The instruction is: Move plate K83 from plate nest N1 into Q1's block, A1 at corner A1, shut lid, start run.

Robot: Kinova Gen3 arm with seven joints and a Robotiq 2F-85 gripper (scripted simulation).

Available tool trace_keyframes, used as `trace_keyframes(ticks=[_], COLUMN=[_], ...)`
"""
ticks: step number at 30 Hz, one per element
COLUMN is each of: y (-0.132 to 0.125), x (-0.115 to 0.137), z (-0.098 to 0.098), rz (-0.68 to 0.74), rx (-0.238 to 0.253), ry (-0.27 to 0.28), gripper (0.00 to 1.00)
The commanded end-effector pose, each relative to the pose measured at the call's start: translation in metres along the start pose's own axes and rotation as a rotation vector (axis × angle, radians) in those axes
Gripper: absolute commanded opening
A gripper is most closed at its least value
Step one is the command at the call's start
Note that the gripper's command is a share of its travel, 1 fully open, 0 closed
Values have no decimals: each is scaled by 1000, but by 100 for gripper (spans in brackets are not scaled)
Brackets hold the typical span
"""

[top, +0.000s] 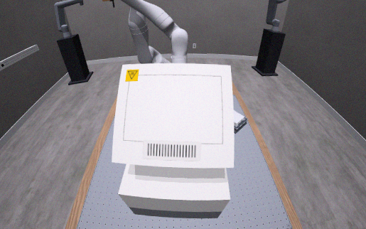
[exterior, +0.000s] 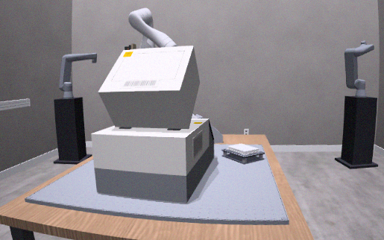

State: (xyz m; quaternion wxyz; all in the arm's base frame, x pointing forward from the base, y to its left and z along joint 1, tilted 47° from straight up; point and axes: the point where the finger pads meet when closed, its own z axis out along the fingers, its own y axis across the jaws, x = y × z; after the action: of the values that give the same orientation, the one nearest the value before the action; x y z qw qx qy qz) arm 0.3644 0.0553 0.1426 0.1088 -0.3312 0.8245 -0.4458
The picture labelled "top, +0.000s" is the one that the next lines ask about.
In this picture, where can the white real-time pcr machine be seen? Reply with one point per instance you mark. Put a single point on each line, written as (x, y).
(179, 116)

